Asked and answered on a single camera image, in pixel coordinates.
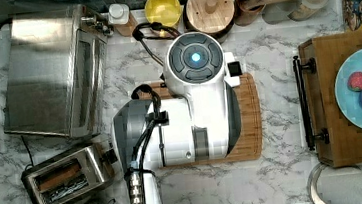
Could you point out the red toy strawberry left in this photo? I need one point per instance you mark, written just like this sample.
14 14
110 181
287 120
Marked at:
355 82

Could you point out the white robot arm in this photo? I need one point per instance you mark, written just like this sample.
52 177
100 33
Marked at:
193 60

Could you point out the silver two-slot toaster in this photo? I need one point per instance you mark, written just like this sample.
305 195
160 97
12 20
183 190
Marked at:
97 173

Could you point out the toast slice in toaster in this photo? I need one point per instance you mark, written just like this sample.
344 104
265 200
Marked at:
57 176

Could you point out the brown wooden utensil cup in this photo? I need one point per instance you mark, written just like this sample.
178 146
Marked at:
246 11

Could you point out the stainless steel toaster oven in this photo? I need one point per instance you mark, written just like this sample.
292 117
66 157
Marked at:
55 72

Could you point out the wooden tray with black handle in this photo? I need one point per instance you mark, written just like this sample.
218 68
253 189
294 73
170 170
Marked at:
332 112

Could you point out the round wooden lid container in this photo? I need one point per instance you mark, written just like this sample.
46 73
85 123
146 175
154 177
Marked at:
212 17

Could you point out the light blue plate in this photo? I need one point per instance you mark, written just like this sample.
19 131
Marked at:
347 100

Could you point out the bamboo cutting board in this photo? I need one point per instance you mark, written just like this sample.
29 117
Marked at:
249 115

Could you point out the white cap bottle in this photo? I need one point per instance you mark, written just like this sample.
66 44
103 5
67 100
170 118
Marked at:
122 19

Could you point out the yellow bowl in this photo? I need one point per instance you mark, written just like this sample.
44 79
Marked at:
166 12

